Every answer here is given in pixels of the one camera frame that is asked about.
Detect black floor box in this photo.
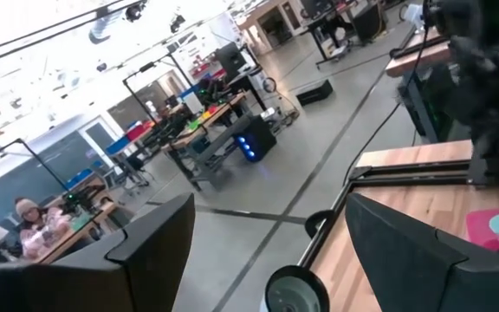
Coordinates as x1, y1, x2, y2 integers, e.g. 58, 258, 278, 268
295, 78, 334, 107

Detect person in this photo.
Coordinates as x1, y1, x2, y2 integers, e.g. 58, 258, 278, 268
13, 197, 77, 261

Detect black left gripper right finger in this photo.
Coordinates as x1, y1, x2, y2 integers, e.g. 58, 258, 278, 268
344, 192, 499, 312

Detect wooden workbench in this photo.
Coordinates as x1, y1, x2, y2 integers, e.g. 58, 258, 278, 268
32, 201, 119, 265
160, 90, 255, 192

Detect black metal table frame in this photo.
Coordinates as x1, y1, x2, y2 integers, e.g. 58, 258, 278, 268
299, 159, 476, 270

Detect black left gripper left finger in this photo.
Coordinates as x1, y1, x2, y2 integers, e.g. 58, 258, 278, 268
0, 192, 197, 312

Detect black monitor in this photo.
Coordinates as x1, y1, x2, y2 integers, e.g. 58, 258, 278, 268
214, 42, 249, 81

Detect pink-red translucent plastic bin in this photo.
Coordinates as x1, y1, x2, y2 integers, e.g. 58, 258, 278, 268
465, 206, 499, 253

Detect black-framed work table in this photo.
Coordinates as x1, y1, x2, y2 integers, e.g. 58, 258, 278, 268
305, 0, 389, 66

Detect long black floor cable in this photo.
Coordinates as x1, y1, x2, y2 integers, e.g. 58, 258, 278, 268
342, 23, 431, 187

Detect black camera rig frame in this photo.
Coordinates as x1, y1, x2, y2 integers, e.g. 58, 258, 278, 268
121, 51, 194, 127
0, 137, 74, 194

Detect black computer tower blue lights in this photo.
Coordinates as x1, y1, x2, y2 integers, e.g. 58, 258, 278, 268
233, 115, 278, 164

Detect wooden-topped side table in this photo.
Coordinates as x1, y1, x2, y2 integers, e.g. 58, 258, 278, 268
385, 25, 454, 79

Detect black side cart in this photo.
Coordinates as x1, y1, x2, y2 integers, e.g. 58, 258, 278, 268
399, 64, 471, 144

